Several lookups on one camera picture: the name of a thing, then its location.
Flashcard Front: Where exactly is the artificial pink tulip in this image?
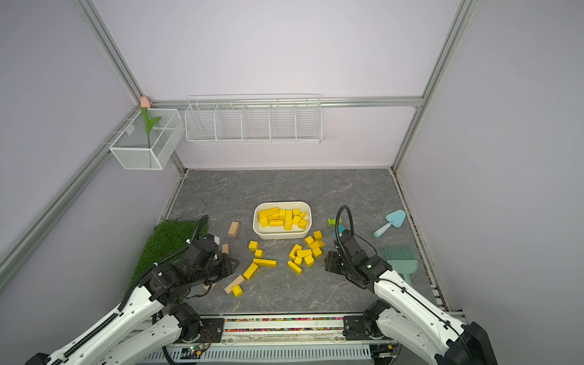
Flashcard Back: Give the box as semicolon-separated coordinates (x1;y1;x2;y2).
140;96;161;148

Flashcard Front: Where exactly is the yellow rectangular block left pile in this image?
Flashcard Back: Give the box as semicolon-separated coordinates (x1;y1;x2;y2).
243;263;259;281

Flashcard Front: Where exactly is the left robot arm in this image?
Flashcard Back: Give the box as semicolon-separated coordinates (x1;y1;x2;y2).
28;234;240;364

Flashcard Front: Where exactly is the white plastic bin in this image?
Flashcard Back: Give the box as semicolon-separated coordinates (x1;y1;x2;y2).
252;202;313;240

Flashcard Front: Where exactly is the yellow block right pile left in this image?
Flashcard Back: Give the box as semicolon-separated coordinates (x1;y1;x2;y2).
287;261;303;275

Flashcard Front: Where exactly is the teal toy rake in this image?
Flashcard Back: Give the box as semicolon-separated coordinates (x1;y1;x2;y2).
383;245;419;286

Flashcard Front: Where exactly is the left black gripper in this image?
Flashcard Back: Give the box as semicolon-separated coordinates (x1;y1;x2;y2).
192;252;241;286

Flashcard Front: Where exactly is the natural wood block upper left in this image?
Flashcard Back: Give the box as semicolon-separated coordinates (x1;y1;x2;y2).
228;221;240;237

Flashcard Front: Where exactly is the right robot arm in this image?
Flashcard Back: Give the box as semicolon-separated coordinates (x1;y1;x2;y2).
325;231;497;364

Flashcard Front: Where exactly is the green artificial grass mat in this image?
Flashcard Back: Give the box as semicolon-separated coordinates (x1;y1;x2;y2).
129;220;198;286

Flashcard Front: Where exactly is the white mesh wall basket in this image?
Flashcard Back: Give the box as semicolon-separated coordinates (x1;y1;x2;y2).
109;109;185;170

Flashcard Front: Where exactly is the teal toy shovel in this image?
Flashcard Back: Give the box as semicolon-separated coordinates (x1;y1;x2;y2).
374;210;406;238

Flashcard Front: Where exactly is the natural wood long block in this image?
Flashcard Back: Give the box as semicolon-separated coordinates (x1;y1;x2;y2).
224;275;246;294

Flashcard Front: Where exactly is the white wire wall rack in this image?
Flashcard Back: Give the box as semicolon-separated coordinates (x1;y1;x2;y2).
185;94;323;144

